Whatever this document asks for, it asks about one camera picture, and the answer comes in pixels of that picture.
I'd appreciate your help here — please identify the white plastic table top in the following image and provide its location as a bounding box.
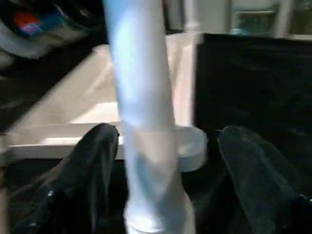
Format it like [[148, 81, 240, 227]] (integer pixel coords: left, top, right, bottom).
[[0, 33, 208, 172]]

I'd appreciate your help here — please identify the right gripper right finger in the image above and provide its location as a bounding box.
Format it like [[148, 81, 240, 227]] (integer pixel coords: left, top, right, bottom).
[[216, 125, 312, 234]]

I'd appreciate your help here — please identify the black plastic mat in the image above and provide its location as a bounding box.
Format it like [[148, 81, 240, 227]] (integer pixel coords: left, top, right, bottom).
[[0, 32, 312, 234]]

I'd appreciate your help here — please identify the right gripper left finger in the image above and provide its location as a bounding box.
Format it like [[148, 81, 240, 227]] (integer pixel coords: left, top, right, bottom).
[[14, 123, 120, 234]]

